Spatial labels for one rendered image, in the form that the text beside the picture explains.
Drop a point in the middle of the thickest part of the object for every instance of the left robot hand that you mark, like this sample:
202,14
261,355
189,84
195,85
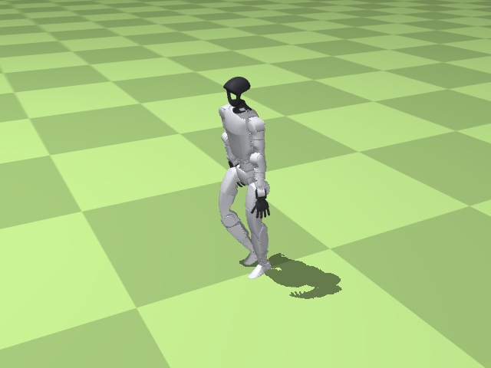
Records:
261,205

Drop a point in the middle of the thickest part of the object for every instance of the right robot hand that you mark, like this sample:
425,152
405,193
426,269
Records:
231,165

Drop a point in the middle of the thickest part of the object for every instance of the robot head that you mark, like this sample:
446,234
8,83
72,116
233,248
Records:
237,86

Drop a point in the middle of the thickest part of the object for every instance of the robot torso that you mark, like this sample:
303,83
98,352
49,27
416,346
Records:
240,141

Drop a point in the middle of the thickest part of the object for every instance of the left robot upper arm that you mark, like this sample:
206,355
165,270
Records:
256,127

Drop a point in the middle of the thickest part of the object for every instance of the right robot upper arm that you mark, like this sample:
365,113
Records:
221,113

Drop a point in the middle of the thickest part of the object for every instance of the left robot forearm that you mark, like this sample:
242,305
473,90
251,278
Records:
260,176

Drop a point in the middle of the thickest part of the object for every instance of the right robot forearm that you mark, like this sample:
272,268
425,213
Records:
230,157

